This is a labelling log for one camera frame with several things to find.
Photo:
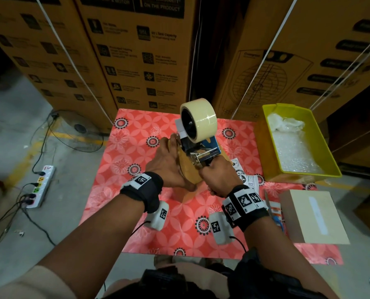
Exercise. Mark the orange floral tablecloth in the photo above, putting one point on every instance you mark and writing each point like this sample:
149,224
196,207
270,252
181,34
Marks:
119,208

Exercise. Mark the black wristband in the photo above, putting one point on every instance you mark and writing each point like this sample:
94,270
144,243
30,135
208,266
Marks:
142,191
244,207

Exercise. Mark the bubble wrap bundle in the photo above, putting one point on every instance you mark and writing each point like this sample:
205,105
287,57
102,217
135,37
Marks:
294,149

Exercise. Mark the person's right hand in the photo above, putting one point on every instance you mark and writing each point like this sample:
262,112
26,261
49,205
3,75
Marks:
221,177

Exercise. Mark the packaged blue scissors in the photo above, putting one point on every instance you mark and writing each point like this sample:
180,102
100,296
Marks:
273,211

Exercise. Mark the black-white fragile sticker sheet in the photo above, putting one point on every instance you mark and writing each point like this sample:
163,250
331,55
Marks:
250,180

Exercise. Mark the flat brown cardboard box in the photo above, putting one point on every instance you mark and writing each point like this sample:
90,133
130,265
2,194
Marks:
313,214

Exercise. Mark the person's right forearm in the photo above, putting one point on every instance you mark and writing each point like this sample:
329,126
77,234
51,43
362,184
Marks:
291,264

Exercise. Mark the yellow plastic bin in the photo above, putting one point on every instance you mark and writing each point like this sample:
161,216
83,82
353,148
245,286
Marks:
263,152

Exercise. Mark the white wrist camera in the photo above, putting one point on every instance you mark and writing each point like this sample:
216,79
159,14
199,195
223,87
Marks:
158,216
220,228

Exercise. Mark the stack of Crompton cartons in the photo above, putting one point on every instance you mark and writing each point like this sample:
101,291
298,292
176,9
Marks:
123,53

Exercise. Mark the small cardboard box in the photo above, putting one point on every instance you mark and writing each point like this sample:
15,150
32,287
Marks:
188,168

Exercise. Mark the tape dispenser with tape roll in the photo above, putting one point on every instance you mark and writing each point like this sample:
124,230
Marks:
200,118

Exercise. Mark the person's dark clothing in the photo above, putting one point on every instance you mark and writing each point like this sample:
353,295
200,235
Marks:
197,283

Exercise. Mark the white power strip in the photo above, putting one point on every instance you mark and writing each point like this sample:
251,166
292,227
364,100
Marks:
40,186

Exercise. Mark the person's left hand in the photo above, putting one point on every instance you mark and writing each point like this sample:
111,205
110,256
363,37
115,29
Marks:
163,165

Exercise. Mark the person's left forearm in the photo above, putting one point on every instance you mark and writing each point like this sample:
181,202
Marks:
79,252

